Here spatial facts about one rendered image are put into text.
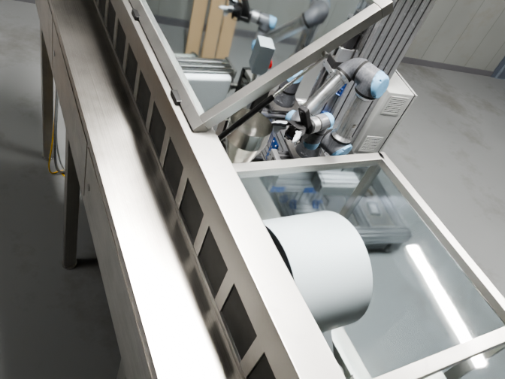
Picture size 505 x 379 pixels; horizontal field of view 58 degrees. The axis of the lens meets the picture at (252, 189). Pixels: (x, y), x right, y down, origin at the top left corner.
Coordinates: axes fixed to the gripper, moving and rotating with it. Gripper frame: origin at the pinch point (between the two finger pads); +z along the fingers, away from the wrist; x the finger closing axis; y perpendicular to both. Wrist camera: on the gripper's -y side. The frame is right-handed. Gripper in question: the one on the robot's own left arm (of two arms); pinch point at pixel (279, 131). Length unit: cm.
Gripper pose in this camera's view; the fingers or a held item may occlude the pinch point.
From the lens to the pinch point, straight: 196.1
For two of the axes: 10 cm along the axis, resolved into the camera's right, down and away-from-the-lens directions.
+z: -7.2, 3.0, -6.2
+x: -6.6, -5.7, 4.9
